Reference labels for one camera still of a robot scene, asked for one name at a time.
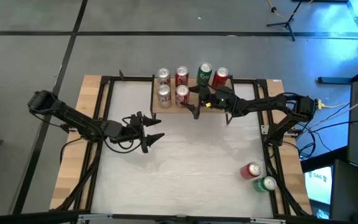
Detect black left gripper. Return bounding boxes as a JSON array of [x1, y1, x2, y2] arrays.
[[104, 111, 166, 154]]

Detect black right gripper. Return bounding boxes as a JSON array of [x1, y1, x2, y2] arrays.
[[181, 85, 241, 121]]

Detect red Coca-Cola can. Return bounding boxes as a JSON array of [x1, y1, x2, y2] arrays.
[[175, 65, 190, 87], [175, 84, 190, 109]]

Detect green Sprite can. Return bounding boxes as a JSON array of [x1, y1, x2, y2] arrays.
[[252, 175, 278, 193], [196, 62, 213, 86]]

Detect silver Diet Coke can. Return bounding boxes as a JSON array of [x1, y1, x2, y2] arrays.
[[156, 84, 172, 109], [155, 67, 171, 86]]

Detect red Coke Zero can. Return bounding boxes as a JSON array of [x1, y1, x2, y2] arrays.
[[211, 67, 230, 90], [240, 161, 262, 180]]

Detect wooden shelf board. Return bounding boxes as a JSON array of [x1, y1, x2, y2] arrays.
[[149, 70, 239, 125]]

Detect black tripod stand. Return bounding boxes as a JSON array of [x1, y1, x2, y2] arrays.
[[265, 0, 304, 42]]

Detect yellow power splitter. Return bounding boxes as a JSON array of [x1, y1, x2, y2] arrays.
[[314, 98, 352, 110]]

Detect black floor stand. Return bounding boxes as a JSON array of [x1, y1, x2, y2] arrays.
[[317, 60, 358, 85]]

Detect dark grey computer case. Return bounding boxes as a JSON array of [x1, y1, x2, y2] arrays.
[[329, 158, 358, 223]]

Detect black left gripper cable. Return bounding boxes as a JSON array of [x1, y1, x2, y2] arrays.
[[103, 136, 138, 154]]

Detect black aluminium table frame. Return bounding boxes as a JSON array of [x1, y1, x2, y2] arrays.
[[54, 70, 312, 224]]

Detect yellow cable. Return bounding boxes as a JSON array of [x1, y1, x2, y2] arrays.
[[266, 0, 315, 19]]

